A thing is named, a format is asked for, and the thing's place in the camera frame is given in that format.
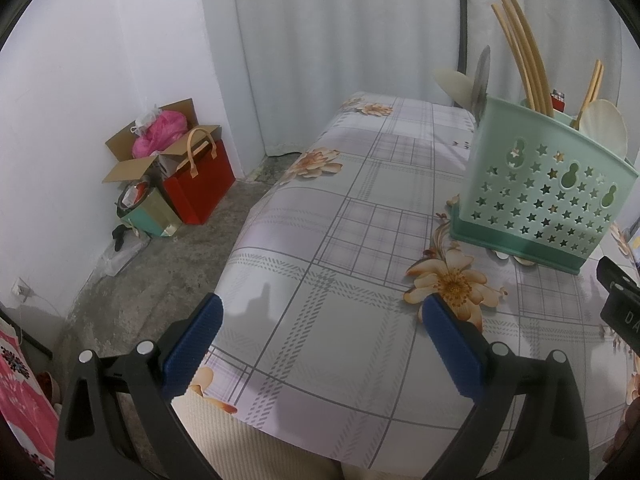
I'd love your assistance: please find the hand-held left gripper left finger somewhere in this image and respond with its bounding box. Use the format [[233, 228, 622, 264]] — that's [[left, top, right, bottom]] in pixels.
[[54, 292, 224, 480]]

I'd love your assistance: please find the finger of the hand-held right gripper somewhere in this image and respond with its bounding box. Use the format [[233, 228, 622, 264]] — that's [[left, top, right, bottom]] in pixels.
[[596, 255, 640, 297]]

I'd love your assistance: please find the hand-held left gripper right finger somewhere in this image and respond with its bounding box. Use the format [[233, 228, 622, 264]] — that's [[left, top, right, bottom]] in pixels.
[[420, 292, 592, 480]]

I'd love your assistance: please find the white rice paddle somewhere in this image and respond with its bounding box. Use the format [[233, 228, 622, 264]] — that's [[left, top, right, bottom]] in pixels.
[[577, 99, 629, 160]]

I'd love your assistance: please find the green plastic utensil holder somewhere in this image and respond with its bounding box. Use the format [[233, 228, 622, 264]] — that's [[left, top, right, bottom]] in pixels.
[[449, 94, 640, 276]]

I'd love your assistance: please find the dark metal spoon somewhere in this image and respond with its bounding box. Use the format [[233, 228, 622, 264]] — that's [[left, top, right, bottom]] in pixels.
[[470, 45, 493, 123]]

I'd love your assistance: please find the person's right hand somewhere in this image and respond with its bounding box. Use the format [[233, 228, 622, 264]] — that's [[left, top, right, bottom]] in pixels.
[[612, 357, 640, 467]]

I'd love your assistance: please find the printed packet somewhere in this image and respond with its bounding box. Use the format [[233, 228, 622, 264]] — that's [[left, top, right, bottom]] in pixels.
[[622, 220, 640, 266]]

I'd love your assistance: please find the beige knit clothing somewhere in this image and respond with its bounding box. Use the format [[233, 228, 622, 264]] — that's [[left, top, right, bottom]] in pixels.
[[172, 390, 351, 480]]

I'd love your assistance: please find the clear plastic sheet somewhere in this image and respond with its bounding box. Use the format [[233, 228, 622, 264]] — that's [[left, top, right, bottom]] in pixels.
[[100, 232, 152, 277]]

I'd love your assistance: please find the teal and gold box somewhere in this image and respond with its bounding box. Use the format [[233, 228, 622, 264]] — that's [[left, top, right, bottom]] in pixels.
[[120, 192, 183, 239]]

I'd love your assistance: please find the red gift bag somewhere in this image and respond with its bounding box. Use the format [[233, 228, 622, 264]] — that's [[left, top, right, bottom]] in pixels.
[[162, 126, 237, 226]]

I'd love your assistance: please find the small metal pot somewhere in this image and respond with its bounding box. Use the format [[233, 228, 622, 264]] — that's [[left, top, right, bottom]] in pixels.
[[116, 180, 153, 211]]

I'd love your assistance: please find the pink printed cloth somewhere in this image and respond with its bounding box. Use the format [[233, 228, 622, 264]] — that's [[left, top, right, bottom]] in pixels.
[[0, 330, 58, 478]]

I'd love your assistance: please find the brown cardboard box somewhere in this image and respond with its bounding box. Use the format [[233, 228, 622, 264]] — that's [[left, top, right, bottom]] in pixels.
[[102, 98, 222, 185]]

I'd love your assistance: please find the pink plastic bag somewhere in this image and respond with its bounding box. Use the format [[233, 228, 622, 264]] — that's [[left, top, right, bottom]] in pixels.
[[132, 111, 190, 158]]

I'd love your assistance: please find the small white plastic bag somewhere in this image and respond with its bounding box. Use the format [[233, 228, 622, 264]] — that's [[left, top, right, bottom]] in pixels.
[[133, 104, 161, 135]]

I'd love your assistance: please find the small white plastic spoon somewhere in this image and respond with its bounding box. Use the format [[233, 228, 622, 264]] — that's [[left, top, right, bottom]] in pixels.
[[433, 66, 476, 111]]

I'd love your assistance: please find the dark vertical pole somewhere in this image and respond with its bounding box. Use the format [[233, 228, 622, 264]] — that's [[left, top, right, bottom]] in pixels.
[[454, 0, 470, 108]]

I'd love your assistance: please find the white curtain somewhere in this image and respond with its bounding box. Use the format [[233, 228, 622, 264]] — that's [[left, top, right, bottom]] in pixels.
[[197, 0, 640, 161]]

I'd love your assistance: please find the white wall socket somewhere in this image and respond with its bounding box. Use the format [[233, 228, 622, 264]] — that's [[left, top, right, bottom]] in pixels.
[[11, 277, 36, 303]]

